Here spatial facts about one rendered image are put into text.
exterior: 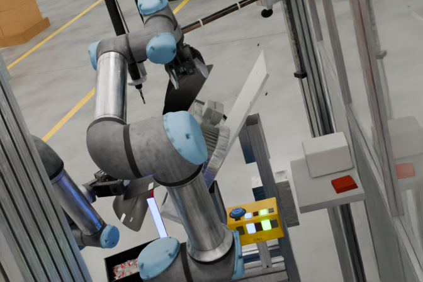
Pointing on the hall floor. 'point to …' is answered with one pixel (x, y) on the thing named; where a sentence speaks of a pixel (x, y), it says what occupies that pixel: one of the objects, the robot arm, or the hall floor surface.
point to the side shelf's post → (340, 243)
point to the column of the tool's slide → (316, 95)
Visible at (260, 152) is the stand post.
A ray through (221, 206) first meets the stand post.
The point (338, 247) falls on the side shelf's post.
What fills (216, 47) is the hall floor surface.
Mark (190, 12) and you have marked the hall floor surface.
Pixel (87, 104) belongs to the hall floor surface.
